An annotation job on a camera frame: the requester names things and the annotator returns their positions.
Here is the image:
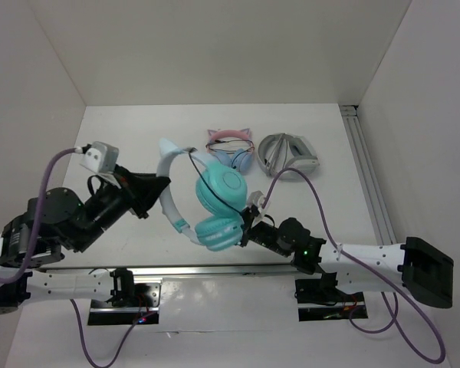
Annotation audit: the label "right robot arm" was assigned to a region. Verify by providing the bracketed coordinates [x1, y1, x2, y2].
[241, 206, 454, 309]

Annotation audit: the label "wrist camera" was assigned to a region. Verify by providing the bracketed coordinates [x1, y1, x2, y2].
[246, 191, 268, 223]
[74, 141, 119, 174]

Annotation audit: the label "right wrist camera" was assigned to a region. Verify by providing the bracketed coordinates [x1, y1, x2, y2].
[246, 191, 268, 223]

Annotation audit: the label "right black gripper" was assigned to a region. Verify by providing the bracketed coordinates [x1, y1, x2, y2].
[214, 205, 291, 257]

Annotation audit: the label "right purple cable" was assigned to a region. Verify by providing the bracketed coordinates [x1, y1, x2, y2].
[264, 168, 445, 365]

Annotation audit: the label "aluminium side rail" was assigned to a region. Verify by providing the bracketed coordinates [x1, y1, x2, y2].
[339, 105, 397, 245]

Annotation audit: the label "pink blue cat-ear headphones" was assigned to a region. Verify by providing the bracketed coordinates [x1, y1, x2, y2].
[205, 128, 255, 175]

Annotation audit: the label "grey white headset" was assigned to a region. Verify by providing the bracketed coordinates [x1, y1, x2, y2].
[257, 133, 320, 182]

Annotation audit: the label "teal white cat-ear headphones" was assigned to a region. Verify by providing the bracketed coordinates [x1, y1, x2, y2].
[156, 138, 248, 251]

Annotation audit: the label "black headphone audio cable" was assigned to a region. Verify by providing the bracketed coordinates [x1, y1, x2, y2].
[182, 146, 254, 223]

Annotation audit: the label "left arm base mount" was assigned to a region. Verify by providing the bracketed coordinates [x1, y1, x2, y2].
[87, 268, 162, 327]

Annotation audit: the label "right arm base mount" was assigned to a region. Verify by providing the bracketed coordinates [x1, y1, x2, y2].
[294, 274, 368, 322]

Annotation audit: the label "aluminium front rail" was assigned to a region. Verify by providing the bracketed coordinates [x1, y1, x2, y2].
[38, 264, 299, 278]

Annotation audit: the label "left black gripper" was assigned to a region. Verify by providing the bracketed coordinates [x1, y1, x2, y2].
[73, 163, 173, 251]

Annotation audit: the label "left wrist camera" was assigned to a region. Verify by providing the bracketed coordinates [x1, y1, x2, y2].
[74, 141, 119, 174]

